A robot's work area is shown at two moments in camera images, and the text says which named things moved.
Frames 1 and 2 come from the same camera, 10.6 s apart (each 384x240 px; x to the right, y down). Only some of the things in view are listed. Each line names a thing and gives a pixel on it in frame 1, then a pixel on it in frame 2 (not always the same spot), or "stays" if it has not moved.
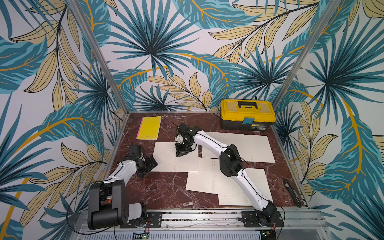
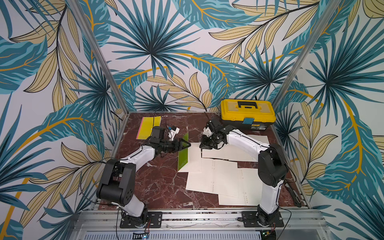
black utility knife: x=295 y=197 stays
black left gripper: x=151 y=163 to x=180 y=144
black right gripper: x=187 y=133 to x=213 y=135
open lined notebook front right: x=258 y=178 stays
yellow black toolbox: x=246 y=114 stays
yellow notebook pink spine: x=149 y=128 stays
